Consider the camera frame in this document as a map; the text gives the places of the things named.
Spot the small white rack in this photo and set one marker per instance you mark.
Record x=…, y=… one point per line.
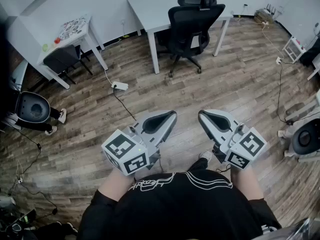
x=295, y=47

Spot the person's black printed shirt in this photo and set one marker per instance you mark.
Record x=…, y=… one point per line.
x=180, y=209

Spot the person's grey shoe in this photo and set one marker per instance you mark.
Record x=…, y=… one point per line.
x=206, y=156

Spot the small red ball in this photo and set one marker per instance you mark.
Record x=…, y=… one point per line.
x=57, y=40

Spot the white side table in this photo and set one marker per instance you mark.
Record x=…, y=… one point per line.
x=20, y=74

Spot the small green ball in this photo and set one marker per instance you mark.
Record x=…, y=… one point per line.
x=45, y=47

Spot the small white table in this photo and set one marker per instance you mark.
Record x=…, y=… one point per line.
x=72, y=40

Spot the small white power strip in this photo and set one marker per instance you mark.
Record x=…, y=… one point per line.
x=265, y=23

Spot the brown box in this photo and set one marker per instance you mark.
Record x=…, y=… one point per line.
x=262, y=16

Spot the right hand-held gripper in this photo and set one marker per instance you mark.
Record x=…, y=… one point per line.
x=247, y=146

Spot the person's black trouser leg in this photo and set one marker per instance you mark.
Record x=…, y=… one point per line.
x=198, y=164

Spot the white table frame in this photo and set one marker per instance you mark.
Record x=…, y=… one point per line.
x=302, y=110

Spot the router with antennas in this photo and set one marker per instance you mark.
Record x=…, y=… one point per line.
x=270, y=10

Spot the black mesh office chair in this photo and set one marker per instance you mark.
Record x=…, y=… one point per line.
x=190, y=26

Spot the patterned mat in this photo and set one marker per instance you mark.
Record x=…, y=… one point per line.
x=73, y=26

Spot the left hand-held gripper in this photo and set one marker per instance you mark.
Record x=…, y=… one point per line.
x=125, y=156

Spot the person's right forearm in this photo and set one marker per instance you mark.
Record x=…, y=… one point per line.
x=246, y=184

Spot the large white table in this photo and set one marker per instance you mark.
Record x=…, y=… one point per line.
x=152, y=9

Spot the person's left forearm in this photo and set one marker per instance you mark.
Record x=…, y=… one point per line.
x=117, y=184

